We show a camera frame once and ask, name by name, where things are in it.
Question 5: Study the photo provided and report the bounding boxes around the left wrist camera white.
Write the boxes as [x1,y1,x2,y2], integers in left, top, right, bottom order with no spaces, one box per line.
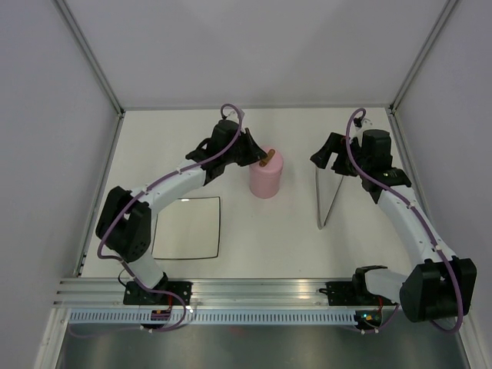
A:
[225,111,244,120]

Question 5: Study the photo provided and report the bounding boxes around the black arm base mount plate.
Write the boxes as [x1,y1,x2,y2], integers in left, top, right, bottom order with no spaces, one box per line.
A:
[123,281,193,306]

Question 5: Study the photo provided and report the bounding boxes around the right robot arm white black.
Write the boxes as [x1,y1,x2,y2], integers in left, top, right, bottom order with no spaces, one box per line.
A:
[311,129,477,323]

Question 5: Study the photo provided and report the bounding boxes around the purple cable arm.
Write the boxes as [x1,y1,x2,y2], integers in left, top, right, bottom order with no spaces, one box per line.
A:
[345,108,464,334]
[95,102,247,297]

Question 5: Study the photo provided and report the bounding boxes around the pink cylindrical lunch box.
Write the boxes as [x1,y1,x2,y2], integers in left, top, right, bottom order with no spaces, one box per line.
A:
[248,145,284,200]

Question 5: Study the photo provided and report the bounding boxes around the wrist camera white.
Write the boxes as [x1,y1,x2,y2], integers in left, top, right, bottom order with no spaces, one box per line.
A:
[355,118,373,131]
[225,111,244,120]

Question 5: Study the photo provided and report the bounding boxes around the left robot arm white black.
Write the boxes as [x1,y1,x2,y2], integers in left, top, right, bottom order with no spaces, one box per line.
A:
[95,118,267,305]

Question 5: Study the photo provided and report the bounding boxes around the right aluminium frame post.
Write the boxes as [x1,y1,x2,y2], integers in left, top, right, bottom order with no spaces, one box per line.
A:
[387,0,461,115]

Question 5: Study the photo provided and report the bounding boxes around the white slotted cable duct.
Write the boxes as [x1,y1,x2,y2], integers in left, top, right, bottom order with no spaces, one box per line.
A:
[68,308,356,326]

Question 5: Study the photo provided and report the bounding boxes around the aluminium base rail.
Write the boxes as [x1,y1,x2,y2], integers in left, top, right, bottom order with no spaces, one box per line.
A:
[53,278,472,308]

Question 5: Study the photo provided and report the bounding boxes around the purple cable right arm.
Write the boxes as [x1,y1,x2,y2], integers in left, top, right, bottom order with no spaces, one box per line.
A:
[345,108,464,334]

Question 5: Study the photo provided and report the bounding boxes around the left aluminium frame post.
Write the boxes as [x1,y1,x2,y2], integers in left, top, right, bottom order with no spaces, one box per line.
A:
[52,0,125,116]

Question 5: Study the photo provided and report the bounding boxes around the steel food tongs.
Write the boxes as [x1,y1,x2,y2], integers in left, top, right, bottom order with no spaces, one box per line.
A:
[315,167,343,230]

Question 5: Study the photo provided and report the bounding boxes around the aluminium frame post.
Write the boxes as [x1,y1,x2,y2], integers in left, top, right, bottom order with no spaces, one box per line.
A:
[387,0,461,115]
[52,0,125,116]

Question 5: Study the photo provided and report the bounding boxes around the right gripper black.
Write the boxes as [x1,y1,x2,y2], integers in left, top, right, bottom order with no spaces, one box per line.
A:
[310,131,370,177]

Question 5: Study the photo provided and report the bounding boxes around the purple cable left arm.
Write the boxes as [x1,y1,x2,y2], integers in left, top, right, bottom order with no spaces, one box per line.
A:
[95,102,247,297]

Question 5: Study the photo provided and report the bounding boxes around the white square plate black rim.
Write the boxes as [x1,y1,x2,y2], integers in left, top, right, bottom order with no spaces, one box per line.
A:
[152,197,221,261]

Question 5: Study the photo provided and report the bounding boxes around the pink lid with brown strap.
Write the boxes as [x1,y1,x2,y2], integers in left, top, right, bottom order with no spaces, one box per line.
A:
[249,145,284,178]

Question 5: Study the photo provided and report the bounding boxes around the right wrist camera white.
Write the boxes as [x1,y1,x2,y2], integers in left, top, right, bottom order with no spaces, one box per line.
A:
[355,118,373,131]

